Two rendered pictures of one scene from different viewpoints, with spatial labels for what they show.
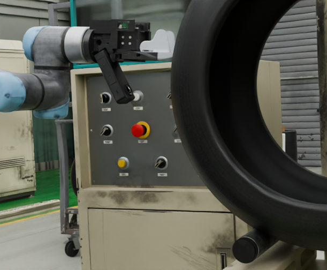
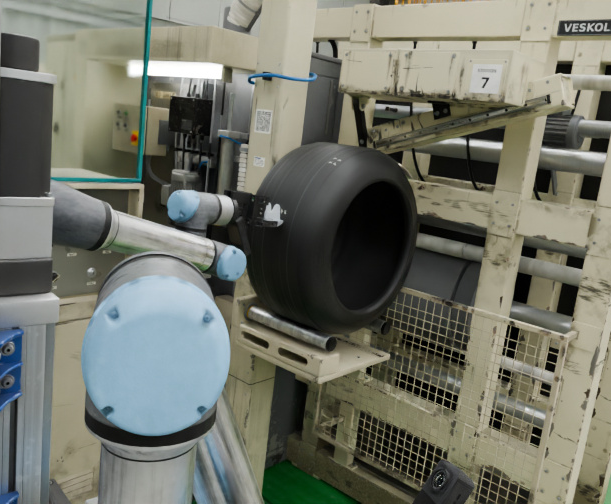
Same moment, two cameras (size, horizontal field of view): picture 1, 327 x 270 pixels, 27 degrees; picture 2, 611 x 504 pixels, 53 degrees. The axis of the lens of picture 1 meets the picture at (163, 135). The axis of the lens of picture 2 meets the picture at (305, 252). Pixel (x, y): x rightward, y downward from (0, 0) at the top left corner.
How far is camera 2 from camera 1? 177 cm
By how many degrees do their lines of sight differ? 74
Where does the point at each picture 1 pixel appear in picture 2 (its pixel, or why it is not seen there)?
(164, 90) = not seen: hidden behind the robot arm
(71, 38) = (227, 207)
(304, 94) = not seen: outside the picture
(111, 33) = (254, 205)
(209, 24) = (339, 214)
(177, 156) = (69, 269)
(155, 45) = (273, 215)
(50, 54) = (207, 219)
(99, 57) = (240, 223)
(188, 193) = (89, 302)
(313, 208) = (361, 313)
